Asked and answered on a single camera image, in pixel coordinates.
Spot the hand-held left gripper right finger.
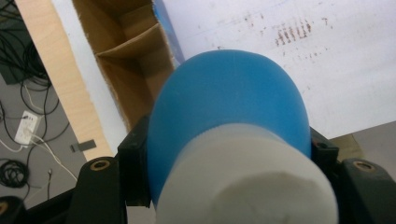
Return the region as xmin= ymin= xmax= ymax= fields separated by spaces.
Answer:
xmin=309 ymin=127 xmax=340 ymax=175

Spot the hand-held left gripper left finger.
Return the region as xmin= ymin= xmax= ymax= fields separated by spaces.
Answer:
xmin=118 ymin=115 xmax=153 ymax=208

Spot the blue bottle with white cap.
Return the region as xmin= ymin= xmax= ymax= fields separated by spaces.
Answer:
xmin=146 ymin=49 xmax=339 ymax=224

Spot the blue cardboard box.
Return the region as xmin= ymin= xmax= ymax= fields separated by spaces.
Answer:
xmin=73 ymin=0 xmax=187 ymax=132

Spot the grey tape piece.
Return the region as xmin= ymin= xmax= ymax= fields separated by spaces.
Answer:
xmin=69 ymin=139 xmax=97 ymax=153

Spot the white table mat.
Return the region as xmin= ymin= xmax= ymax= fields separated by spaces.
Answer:
xmin=50 ymin=0 xmax=396 ymax=157

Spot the white power strip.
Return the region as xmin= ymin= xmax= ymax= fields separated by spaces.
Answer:
xmin=13 ymin=110 xmax=43 ymax=147

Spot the wooden table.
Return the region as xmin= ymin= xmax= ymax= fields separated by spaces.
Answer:
xmin=13 ymin=0 xmax=366 ymax=162

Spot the white cable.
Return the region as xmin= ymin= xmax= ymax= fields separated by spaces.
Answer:
xmin=0 ymin=90 xmax=78 ymax=182

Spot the coiled black cable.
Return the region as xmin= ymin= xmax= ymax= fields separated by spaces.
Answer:
xmin=0 ymin=158 xmax=31 ymax=189

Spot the tangle of black floor cables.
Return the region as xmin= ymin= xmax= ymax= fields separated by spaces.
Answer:
xmin=0 ymin=0 xmax=71 ymax=147

